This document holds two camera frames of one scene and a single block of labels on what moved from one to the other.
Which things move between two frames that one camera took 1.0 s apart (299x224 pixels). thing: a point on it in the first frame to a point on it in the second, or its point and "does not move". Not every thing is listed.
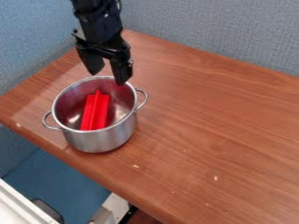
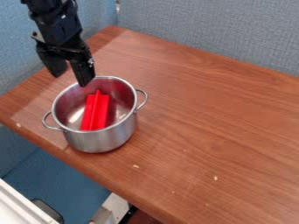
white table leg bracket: x=112 y=211 does not move
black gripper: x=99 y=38 to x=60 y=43
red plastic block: x=96 y=112 does not move
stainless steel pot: x=65 y=115 does not move
